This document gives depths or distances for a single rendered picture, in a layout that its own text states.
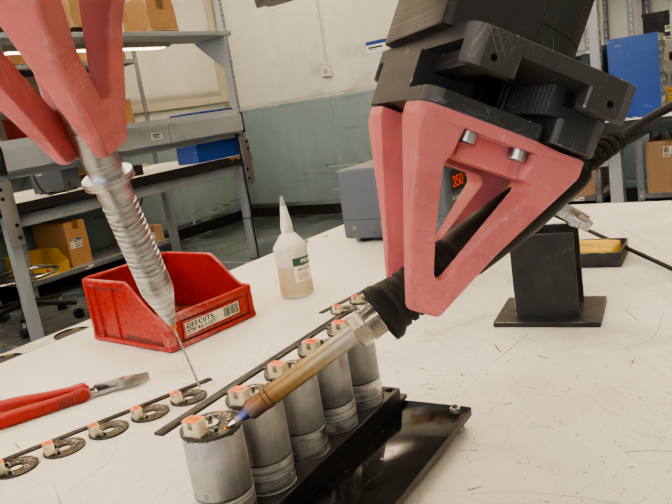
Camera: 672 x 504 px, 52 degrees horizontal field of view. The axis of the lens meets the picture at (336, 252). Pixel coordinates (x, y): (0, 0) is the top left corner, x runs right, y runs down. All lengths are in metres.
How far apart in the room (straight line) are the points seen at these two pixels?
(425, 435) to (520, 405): 0.07
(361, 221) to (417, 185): 0.64
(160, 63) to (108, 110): 5.96
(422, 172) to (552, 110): 0.05
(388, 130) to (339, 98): 5.60
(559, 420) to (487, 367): 0.09
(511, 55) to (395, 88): 0.06
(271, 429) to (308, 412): 0.03
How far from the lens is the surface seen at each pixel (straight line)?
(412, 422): 0.38
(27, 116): 0.21
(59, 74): 0.20
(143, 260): 0.23
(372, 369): 0.37
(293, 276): 0.68
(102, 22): 0.22
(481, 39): 0.23
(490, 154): 0.26
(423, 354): 0.49
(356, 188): 0.88
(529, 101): 0.27
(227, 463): 0.29
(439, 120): 0.24
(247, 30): 6.46
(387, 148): 0.29
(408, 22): 0.28
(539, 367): 0.46
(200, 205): 6.26
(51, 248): 5.02
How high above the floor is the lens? 0.93
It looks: 12 degrees down
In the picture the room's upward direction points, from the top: 9 degrees counter-clockwise
